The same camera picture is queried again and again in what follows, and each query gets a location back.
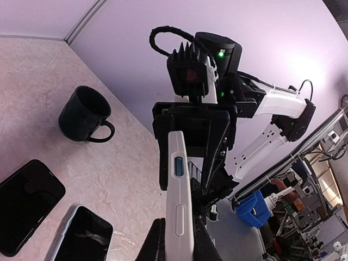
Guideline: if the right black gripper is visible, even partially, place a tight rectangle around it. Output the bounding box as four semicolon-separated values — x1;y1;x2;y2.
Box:
152;102;237;198

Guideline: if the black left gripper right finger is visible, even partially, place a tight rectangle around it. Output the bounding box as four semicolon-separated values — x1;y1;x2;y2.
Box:
192;216;222;261

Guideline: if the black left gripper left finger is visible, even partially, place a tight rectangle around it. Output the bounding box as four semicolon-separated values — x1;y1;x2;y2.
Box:
135;218;166;261

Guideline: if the clear white phone case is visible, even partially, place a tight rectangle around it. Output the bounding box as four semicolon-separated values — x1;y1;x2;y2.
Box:
165;131;194;260

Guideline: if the light blue phone case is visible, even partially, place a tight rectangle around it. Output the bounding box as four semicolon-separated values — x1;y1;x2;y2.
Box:
50;205;114;261

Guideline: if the black phone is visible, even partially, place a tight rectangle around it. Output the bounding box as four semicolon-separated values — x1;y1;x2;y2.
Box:
174;157;185;177

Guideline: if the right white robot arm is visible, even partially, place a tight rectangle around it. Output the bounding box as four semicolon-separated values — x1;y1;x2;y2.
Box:
149;26;315;260

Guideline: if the blue plastic bin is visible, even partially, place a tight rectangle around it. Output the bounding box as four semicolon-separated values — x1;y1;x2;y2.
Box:
236;190;271;228

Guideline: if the dark green mug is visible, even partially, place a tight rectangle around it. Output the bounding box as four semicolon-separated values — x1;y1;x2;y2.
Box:
58;85;115;143

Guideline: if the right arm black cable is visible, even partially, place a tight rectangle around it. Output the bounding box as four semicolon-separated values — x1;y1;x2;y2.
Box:
148;26;196;57

